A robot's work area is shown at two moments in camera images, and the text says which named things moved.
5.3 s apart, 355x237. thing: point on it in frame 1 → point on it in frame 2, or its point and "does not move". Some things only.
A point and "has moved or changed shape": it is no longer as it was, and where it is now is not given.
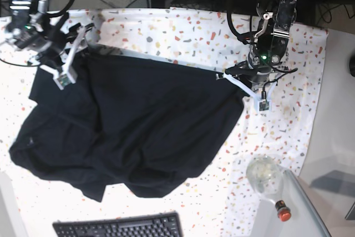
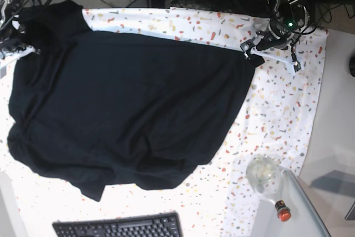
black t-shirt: (126, 121) has moved or changed shape
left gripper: (43, 39) → (11, 36)
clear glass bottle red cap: (265, 174) does not move
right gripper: (264, 56) → (278, 33)
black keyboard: (161, 225) does not move
